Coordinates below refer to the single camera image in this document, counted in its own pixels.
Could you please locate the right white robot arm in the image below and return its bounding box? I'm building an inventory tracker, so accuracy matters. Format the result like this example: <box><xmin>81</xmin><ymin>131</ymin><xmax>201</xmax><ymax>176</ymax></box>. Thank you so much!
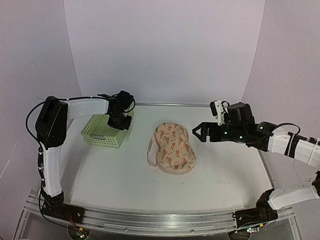
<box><xmin>192</xmin><ymin>100</ymin><xmax>320</xmax><ymax>222</ymax></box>

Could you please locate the green plastic basket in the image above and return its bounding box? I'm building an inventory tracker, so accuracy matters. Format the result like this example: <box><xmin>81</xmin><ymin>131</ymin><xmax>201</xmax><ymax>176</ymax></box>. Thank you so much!
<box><xmin>81</xmin><ymin>114</ymin><xmax>128</xmax><ymax>148</ymax></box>

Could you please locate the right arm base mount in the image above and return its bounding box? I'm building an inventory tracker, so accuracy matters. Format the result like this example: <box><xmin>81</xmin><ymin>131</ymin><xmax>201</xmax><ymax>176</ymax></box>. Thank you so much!
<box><xmin>232</xmin><ymin>200</ymin><xmax>278</xmax><ymax>230</ymax></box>

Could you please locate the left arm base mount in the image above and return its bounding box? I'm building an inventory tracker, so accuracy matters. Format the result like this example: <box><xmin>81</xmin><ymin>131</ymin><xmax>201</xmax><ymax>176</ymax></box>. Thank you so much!
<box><xmin>40</xmin><ymin>188</ymin><xmax>85</xmax><ymax>224</ymax></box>

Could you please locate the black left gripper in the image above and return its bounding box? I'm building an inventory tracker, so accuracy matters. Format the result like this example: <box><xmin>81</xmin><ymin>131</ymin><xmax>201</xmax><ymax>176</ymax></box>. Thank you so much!
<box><xmin>108</xmin><ymin>111</ymin><xmax>133</xmax><ymax>131</ymax></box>

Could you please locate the aluminium front rail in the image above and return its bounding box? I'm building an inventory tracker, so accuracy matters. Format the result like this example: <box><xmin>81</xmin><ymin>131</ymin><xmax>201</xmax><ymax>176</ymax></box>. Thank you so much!
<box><xmin>24</xmin><ymin>192</ymin><xmax>297</xmax><ymax>237</ymax></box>

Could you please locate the floral mesh laundry bag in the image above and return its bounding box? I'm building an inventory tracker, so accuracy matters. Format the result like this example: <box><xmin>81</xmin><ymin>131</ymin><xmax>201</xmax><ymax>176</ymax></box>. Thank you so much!
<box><xmin>146</xmin><ymin>122</ymin><xmax>197</xmax><ymax>174</ymax></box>

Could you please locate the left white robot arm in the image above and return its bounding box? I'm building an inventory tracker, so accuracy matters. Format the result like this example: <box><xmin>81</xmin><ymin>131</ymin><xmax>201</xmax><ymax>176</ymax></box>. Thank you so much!
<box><xmin>31</xmin><ymin>90</ymin><xmax>136</xmax><ymax>199</ymax></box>

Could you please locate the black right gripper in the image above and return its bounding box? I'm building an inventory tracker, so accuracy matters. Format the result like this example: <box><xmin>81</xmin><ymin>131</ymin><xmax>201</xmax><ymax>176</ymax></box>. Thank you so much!
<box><xmin>192</xmin><ymin>123</ymin><xmax>246</xmax><ymax>144</ymax></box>

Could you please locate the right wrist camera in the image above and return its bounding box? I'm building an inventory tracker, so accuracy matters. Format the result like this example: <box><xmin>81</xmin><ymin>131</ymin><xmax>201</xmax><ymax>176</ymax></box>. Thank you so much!
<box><xmin>209</xmin><ymin>100</ymin><xmax>229</xmax><ymax>126</ymax></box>

